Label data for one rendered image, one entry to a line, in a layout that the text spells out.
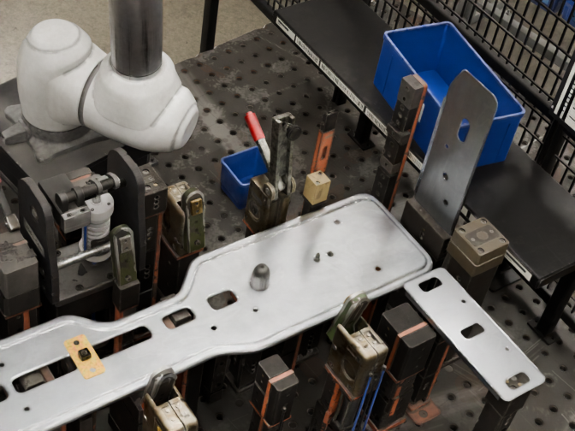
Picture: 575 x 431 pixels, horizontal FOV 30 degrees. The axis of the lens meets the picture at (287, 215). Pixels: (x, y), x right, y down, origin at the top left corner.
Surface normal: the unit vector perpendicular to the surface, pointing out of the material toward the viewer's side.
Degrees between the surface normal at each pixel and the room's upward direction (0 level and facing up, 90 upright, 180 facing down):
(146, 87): 55
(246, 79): 0
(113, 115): 94
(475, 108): 90
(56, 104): 92
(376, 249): 0
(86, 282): 0
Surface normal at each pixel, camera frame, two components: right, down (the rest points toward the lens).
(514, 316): 0.14, -0.69
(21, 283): 0.55, 0.65
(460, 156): -0.82, 0.32
